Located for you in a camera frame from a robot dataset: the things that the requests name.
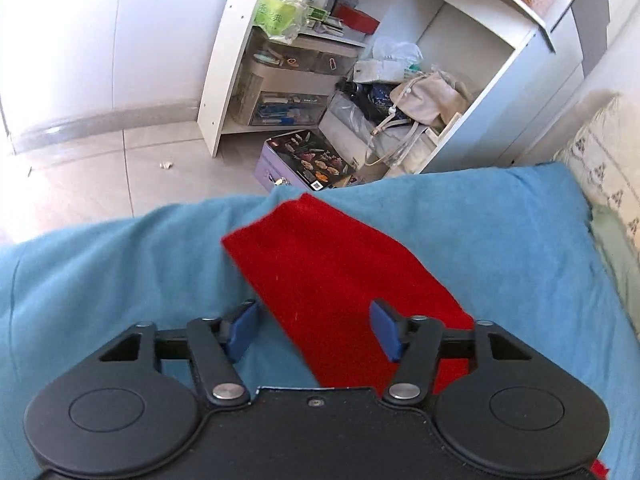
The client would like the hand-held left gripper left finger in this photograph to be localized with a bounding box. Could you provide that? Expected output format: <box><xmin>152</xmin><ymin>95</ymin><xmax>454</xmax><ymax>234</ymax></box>
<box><xmin>99</xmin><ymin>299</ymin><xmax>261</xmax><ymax>407</ymax></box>

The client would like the patterned cream pillow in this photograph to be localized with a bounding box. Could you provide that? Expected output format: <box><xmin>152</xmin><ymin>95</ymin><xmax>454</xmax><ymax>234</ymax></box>
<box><xmin>552</xmin><ymin>92</ymin><xmax>640</xmax><ymax>266</ymax></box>

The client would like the beige handbag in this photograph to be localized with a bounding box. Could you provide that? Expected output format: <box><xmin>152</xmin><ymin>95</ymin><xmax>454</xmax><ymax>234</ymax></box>
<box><xmin>365</xmin><ymin>71</ymin><xmax>473</xmax><ymax>167</ymax></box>

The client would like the red box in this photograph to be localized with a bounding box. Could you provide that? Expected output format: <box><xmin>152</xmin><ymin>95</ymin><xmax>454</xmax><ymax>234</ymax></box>
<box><xmin>332</xmin><ymin>4</ymin><xmax>381</xmax><ymax>36</ymax></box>

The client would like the green tissue packet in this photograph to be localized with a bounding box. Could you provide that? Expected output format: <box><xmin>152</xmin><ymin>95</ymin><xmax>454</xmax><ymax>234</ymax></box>
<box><xmin>254</xmin><ymin>0</ymin><xmax>311</xmax><ymax>43</ymax></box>

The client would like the red cloth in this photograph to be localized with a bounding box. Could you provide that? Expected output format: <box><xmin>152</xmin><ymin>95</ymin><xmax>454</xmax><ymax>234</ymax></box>
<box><xmin>221</xmin><ymin>193</ymin><xmax>612</xmax><ymax>480</ymax></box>

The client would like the clear plastic bag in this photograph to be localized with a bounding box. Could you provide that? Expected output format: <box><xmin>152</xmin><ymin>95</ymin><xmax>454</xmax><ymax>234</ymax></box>
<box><xmin>320</xmin><ymin>91</ymin><xmax>432</xmax><ymax>172</ymax></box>

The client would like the light green cloth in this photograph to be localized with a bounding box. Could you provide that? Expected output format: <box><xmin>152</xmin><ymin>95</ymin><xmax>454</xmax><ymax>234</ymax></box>
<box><xmin>590</xmin><ymin>205</ymin><xmax>640</xmax><ymax>336</ymax></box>

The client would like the white shelf unit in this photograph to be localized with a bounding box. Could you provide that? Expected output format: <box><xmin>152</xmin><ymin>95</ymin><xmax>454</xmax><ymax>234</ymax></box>
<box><xmin>196</xmin><ymin>0</ymin><xmax>608</xmax><ymax>181</ymax></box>

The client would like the white plastic bag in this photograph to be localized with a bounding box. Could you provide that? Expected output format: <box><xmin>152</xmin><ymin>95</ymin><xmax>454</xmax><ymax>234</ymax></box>
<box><xmin>372</xmin><ymin>37</ymin><xmax>424</xmax><ymax>70</ymax></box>

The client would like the purple box with printed lid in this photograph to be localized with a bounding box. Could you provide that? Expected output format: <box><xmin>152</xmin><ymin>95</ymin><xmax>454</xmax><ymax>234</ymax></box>
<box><xmin>256</xmin><ymin>130</ymin><xmax>361</xmax><ymax>193</ymax></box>

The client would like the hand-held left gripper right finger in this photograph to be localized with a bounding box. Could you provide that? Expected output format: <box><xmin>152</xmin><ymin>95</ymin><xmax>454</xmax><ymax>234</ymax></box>
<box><xmin>368</xmin><ymin>298</ymin><xmax>534</xmax><ymax>406</ymax></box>

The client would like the blue blanket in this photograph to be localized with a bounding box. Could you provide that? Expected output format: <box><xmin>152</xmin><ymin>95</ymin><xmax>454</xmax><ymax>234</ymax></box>
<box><xmin>0</xmin><ymin>162</ymin><xmax>640</xmax><ymax>480</ymax></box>

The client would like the clear plastic drawer unit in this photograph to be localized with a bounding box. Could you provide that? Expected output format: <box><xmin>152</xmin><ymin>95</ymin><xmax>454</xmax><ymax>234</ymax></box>
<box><xmin>231</xmin><ymin>27</ymin><xmax>368</xmax><ymax>128</ymax></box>

